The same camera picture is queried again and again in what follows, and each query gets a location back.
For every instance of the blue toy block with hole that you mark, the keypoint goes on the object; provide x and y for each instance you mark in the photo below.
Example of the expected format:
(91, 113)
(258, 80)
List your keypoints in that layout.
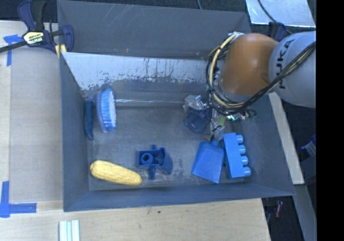
(146, 158)

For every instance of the blue and white scrub brush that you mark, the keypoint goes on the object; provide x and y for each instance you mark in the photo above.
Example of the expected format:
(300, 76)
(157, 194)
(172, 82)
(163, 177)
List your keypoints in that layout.
(107, 109)

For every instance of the dark blue clear cup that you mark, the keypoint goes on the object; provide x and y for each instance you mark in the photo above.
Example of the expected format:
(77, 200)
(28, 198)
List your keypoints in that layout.
(197, 123)

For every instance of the grey metal bin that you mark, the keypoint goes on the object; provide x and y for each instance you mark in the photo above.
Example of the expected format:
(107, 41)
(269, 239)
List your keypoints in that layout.
(150, 28)

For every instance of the blue plastic scoop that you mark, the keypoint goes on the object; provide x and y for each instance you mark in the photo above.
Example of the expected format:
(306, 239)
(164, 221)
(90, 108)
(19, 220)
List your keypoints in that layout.
(208, 162)

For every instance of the blue studded building brick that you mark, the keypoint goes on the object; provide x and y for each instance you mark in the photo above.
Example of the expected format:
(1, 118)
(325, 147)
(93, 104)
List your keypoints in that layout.
(235, 154)

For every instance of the dark blue long toy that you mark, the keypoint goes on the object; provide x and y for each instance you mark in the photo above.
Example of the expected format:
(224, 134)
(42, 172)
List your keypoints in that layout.
(89, 119)

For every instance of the yellow toy corn cob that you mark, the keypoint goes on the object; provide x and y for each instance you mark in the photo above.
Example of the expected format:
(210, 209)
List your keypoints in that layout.
(115, 172)

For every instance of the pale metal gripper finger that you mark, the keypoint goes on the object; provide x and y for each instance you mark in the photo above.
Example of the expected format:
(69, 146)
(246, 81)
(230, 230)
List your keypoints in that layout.
(192, 99)
(191, 108)

